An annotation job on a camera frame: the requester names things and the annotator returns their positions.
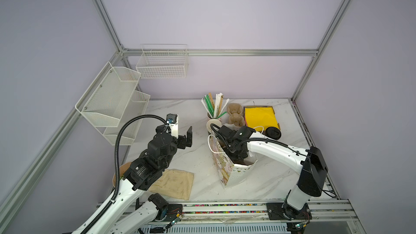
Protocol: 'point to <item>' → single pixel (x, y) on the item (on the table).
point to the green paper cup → (273, 132)
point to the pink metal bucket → (208, 117)
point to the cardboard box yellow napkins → (259, 118)
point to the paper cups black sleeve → (214, 121)
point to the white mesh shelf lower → (136, 107)
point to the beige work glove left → (175, 183)
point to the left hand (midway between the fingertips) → (178, 128)
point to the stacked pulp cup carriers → (235, 112)
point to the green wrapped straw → (210, 108)
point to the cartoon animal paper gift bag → (232, 171)
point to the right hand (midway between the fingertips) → (226, 161)
